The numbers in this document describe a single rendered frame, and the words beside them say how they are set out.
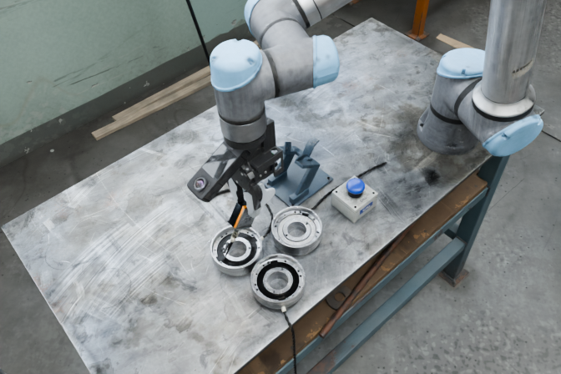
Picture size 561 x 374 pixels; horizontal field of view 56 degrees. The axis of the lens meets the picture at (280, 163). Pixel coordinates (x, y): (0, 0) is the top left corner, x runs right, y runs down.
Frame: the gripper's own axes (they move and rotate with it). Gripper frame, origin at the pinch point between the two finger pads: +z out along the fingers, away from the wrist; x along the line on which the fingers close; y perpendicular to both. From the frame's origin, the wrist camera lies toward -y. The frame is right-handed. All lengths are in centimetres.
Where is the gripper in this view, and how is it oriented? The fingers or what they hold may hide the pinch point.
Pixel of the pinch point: (245, 209)
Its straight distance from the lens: 100.5
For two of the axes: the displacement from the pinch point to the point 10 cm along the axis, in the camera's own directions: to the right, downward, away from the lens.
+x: -6.7, -5.3, 5.2
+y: 7.4, -5.2, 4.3
